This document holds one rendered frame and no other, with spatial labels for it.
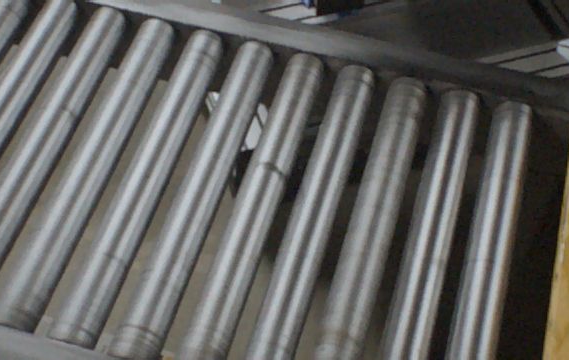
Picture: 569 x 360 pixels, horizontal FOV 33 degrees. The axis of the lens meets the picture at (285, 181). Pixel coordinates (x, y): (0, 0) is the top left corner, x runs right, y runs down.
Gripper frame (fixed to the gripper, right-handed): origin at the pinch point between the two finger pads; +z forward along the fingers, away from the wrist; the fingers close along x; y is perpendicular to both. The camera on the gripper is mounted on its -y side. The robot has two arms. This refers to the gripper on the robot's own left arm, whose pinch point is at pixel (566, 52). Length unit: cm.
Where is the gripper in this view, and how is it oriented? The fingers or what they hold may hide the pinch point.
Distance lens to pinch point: 130.5
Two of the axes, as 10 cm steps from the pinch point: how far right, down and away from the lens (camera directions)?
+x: -2.7, 7.7, -5.8
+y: 0.4, -5.9, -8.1
